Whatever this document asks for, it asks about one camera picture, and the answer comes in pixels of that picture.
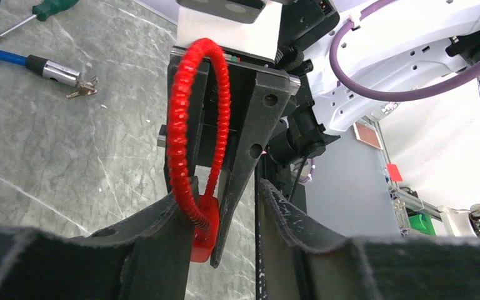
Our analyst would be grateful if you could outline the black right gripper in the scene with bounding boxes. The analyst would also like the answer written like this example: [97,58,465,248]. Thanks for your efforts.
[163,1,339,269]

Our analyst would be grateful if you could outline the red cable padlock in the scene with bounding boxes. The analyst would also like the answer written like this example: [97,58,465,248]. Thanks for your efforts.
[166,37,233,264]

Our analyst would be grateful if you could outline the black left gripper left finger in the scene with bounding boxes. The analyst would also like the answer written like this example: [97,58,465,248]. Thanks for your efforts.
[0,194,194,299]

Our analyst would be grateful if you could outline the aluminium extrusion frame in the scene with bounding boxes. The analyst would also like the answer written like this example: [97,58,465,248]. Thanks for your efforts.
[372,120,480,239]

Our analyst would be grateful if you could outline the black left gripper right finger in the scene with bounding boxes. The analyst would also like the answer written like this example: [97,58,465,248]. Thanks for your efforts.
[258,179,480,299]

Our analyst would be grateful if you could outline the blue cable lock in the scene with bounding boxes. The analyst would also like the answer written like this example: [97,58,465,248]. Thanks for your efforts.
[0,50,82,87]

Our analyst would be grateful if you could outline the green handled screwdriver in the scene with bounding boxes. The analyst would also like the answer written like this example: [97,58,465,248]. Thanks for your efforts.
[0,0,79,40]

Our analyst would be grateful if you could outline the small keys of blue lock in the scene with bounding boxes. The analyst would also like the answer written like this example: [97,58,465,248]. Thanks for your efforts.
[66,76,99,99]

